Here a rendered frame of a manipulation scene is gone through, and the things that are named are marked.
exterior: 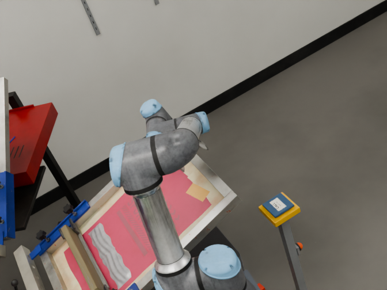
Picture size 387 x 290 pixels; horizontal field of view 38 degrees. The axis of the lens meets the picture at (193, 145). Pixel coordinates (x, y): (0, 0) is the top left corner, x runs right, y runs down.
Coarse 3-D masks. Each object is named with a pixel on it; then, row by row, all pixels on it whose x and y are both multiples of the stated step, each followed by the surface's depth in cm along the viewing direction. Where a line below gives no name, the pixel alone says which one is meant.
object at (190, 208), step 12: (180, 192) 225; (180, 204) 221; (192, 204) 217; (204, 204) 214; (192, 216) 214; (180, 228) 214; (120, 252) 224; (132, 252) 220; (132, 264) 217; (144, 264) 213; (108, 276) 220; (132, 276) 213; (84, 288) 223; (120, 288) 213
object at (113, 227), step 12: (168, 180) 233; (180, 180) 229; (168, 192) 228; (120, 204) 240; (108, 216) 240; (108, 228) 236; (120, 228) 232; (120, 240) 228; (96, 252) 231; (72, 264) 235
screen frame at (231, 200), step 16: (192, 160) 226; (208, 176) 216; (112, 192) 246; (224, 192) 207; (96, 208) 246; (224, 208) 203; (80, 224) 246; (208, 224) 203; (64, 240) 246; (192, 240) 203; (48, 256) 241; (48, 272) 235; (64, 288) 226; (144, 288) 203
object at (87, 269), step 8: (64, 232) 232; (72, 232) 234; (72, 240) 227; (72, 248) 224; (80, 248) 226; (80, 256) 219; (88, 256) 226; (80, 264) 217; (88, 264) 218; (88, 272) 212; (96, 272) 218; (88, 280) 209; (96, 280) 210; (96, 288) 205
